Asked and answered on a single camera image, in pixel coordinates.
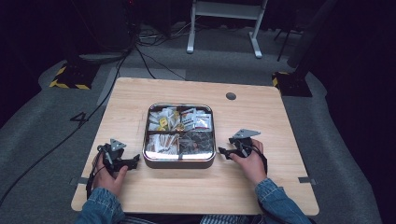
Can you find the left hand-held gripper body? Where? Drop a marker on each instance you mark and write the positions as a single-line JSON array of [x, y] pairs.
[[112, 155]]

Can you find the pile of white red-label packets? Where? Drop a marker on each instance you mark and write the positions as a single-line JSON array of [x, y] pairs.
[[196, 119]]

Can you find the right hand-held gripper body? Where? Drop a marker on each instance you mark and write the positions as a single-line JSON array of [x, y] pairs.
[[243, 141]]

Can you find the grey tape strip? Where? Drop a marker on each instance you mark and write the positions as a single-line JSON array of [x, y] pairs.
[[306, 180]]

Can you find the pile of white yellow packets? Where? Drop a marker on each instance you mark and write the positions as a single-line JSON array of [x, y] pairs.
[[163, 119]]

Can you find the black tripod legs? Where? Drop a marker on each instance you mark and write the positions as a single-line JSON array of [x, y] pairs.
[[285, 43]]

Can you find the black yellow-striped stand base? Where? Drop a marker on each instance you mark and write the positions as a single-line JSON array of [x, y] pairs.
[[74, 77], [292, 85]]

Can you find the dark slanted stand pole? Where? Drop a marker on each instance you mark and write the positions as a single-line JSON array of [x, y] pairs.
[[311, 37]]

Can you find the pile of dark packets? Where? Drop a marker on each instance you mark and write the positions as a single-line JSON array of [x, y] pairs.
[[196, 143]]

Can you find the person's right hand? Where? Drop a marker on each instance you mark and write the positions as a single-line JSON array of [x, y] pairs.
[[250, 166]]

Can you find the pile of white brown packets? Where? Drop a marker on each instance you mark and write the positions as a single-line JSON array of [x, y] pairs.
[[162, 144]]

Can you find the square metal compartment tray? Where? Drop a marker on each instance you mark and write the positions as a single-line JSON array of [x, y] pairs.
[[179, 160]]

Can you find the person's left hand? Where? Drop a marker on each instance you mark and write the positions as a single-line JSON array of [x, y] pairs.
[[107, 180]]

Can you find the person's striped clothing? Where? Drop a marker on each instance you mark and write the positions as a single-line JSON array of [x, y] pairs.
[[218, 219]]

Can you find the grey round table grommet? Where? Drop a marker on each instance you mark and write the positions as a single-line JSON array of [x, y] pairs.
[[231, 96]]

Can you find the white metal table frame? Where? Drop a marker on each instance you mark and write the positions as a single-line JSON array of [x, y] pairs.
[[224, 9]]

